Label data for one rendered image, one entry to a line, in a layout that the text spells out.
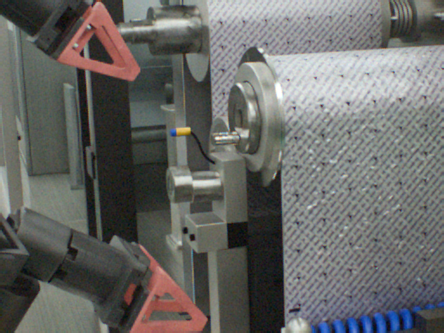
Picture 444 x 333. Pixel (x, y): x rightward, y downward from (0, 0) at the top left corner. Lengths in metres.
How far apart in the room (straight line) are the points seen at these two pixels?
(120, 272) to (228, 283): 0.18
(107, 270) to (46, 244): 0.06
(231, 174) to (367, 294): 0.19
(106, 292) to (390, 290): 0.31
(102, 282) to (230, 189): 0.19
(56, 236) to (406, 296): 0.39
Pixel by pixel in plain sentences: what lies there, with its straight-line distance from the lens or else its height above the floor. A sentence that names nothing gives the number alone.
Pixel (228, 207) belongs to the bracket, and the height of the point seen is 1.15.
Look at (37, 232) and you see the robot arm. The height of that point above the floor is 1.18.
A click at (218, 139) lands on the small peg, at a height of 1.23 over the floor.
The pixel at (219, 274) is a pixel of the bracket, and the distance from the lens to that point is 0.93.
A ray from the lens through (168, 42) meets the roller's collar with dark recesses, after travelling 1.08.
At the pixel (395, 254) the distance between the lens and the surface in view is 0.92.
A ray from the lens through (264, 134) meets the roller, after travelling 0.84.
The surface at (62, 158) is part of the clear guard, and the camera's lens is 1.84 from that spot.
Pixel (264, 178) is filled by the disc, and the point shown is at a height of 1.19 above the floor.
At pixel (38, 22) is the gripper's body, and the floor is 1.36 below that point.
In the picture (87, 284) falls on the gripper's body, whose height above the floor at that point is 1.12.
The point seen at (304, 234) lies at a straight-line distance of 0.86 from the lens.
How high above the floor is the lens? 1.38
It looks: 12 degrees down
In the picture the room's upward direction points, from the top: 2 degrees counter-clockwise
